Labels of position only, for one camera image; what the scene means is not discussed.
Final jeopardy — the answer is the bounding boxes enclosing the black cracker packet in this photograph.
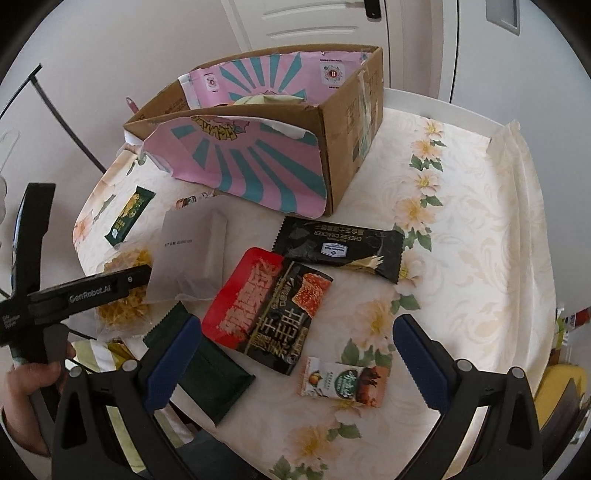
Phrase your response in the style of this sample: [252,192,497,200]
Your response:
[272,215,405,284]

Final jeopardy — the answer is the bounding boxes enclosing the person's left hand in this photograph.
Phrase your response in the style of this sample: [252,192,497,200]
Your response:
[0,342,77,455]

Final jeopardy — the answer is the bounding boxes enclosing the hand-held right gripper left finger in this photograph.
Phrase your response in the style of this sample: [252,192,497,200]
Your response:
[52,314,204,480]

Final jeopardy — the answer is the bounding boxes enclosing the yellow bag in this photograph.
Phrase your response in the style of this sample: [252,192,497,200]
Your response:
[533,362,589,444]

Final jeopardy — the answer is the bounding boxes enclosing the white paper snack packet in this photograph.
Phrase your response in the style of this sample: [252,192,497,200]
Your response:
[147,208,229,305]

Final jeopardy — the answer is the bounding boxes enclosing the floral tablecloth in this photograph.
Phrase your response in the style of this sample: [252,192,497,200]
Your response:
[74,88,555,480]

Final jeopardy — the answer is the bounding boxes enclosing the green yellow print snack packet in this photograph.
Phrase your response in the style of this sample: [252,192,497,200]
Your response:
[104,186,157,250]

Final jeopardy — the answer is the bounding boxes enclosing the pale yellow snack packet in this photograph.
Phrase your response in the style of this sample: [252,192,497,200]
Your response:
[231,90,305,108]

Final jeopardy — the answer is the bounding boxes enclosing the white door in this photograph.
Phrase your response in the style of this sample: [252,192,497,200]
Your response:
[222,0,462,93]

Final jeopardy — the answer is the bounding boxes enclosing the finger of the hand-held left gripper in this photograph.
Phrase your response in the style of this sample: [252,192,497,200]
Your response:
[28,265,152,319]
[8,182,56,301]

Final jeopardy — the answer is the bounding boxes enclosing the clear packet yellow honeycomb snack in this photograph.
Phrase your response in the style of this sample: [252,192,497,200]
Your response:
[95,247,155,330]

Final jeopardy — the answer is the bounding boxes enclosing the cardboard box with pink flaps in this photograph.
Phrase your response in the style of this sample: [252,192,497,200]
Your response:
[139,48,365,217]

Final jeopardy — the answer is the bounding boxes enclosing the black metal rack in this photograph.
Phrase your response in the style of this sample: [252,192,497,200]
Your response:
[0,62,109,174]

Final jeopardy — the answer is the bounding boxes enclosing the small orange green snack packet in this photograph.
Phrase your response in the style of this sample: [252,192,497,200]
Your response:
[296,356,387,409]

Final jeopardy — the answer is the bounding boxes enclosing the dark green snack packet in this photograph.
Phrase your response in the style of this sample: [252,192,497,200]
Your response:
[143,302,256,425]

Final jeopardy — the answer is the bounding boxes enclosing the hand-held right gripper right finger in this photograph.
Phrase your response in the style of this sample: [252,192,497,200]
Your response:
[392,314,543,480]

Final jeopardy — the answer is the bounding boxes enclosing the brown cardboard box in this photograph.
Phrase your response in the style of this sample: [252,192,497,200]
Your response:
[122,45,385,219]

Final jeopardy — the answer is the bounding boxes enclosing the red black snack packet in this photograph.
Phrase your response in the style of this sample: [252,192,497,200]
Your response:
[202,247,334,377]

